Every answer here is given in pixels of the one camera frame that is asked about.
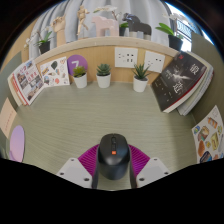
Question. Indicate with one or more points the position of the white orchid behind horses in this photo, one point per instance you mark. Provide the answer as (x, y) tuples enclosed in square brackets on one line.
[(106, 8)]

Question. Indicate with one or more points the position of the photo cover magazine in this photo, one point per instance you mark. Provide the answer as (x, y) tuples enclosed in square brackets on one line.
[(29, 81)]

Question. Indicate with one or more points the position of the grey curtain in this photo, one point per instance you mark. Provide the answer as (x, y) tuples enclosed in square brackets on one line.
[(68, 13)]

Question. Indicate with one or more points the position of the dark wooden horse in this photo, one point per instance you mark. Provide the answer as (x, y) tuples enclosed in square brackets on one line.
[(138, 27)]

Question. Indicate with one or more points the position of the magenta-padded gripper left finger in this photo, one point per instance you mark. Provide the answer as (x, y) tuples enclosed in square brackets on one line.
[(75, 170)]

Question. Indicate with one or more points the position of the beige booklet with red text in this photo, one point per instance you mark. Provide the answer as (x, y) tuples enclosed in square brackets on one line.
[(7, 116)]

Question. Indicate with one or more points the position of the white wall socket plate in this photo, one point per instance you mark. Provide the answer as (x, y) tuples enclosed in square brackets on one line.
[(154, 61), (126, 57)]

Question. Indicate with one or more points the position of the round purple number sign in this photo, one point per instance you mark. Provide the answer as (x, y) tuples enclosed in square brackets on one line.
[(76, 61)]

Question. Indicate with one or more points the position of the green desk divider panel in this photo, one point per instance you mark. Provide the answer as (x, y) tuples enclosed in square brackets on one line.
[(208, 55), (8, 73)]

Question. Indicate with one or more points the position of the black computer mouse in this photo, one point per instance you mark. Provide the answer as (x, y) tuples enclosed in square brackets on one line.
[(113, 160)]

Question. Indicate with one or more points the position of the pink wooden horse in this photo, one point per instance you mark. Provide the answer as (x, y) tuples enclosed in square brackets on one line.
[(105, 26)]

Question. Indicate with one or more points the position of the white orchid in black pot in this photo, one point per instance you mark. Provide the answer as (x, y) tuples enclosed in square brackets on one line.
[(175, 42), (44, 47)]

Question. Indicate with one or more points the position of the small succulent in white pot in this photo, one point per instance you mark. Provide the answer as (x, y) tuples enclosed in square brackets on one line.
[(103, 81), (80, 81), (140, 85)]

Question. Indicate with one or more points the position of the wooden artist mannequin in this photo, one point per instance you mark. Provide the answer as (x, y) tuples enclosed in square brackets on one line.
[(82, 18)]

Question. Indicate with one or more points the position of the black cover book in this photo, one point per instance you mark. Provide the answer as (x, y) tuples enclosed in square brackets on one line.
[(178, 81)]

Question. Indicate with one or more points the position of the window with dark frame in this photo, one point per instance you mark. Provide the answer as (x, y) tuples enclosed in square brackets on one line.
[(185, 30)]

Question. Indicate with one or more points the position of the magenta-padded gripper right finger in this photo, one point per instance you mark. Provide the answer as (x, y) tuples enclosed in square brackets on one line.
[(151, 170)]

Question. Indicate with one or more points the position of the white sticker sheet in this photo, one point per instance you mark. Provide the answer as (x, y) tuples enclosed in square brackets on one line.
[(55, 71)]

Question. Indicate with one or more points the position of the red-spined book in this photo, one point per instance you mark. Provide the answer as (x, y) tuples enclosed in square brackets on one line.
[(17, 90)]

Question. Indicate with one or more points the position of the light wooden ledge shelf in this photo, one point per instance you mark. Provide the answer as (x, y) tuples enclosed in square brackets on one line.
[(96, 50)]

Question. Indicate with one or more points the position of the colourful food sticker sheet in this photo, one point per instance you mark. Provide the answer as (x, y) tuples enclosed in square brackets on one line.
[(210, 136)]

